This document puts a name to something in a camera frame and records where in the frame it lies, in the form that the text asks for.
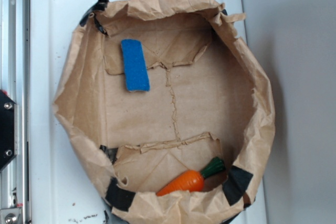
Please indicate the blue sponge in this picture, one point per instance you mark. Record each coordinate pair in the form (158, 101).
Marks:
(135, 70)

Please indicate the brown paper bag liner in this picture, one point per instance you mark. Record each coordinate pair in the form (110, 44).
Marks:
(209, 97)

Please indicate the orange toy carrot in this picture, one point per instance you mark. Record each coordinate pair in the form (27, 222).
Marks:
(192, 180)

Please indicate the black mounting bracket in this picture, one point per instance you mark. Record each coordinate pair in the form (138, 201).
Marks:
(8, 130)

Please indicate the aluminium frame rail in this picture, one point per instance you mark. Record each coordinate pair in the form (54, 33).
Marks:
(14, 70)

